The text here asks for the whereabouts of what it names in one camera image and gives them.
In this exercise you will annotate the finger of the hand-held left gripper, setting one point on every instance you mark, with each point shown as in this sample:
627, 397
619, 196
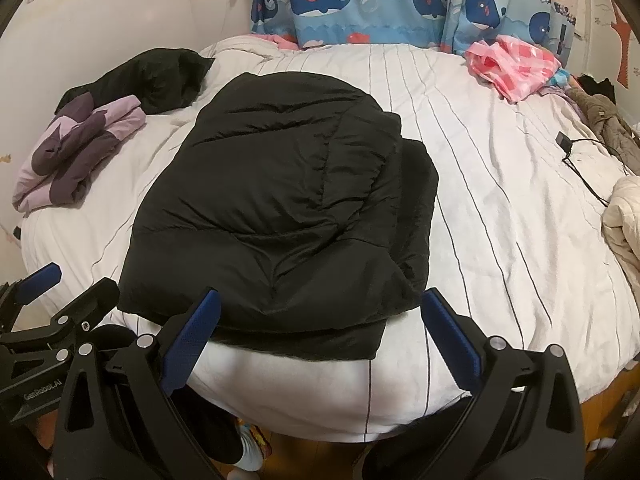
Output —
42, 275
97, 297

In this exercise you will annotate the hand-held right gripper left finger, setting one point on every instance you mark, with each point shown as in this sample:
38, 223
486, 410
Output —
192, 340

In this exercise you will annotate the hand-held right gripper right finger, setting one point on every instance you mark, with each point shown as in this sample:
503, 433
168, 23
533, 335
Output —
452, 345

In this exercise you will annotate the large black puffer jacket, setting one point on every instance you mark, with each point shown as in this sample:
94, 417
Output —
260, 185

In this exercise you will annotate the dark clothes pile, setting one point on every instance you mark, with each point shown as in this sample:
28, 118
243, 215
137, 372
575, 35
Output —
597, 85

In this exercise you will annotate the person's left leg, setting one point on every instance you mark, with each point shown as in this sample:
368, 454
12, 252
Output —
210, 425

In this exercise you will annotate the person's leg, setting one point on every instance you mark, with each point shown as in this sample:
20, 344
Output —
400, 450
210, 425

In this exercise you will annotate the person's right leg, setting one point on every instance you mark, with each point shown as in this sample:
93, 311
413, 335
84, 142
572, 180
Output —
400, 450

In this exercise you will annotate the white sock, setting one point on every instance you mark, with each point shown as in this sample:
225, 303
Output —
248, 452

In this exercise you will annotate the purple and lilac jacket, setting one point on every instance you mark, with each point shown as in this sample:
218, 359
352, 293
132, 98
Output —
75, 150

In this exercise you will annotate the white striped bed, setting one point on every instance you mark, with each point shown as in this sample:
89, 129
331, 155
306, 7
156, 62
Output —
500, 185

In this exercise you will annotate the cream padded coat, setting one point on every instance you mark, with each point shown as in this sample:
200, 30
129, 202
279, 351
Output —
625, 230

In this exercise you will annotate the crumpled black jacket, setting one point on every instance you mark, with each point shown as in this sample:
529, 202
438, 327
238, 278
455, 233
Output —
160, 80

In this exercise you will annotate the olive quilted coat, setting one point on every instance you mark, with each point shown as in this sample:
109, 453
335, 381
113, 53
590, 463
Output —
610, 125

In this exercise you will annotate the pink checked cloth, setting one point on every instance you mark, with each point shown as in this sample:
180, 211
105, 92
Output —
515, 70

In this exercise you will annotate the small pink cloth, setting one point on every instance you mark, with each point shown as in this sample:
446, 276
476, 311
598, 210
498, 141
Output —
282, 40

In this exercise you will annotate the blue whale print curtain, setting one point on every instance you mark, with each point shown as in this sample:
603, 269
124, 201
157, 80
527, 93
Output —
350, 0

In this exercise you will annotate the wooden bed frame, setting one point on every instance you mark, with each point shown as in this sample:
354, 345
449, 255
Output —
605, 400

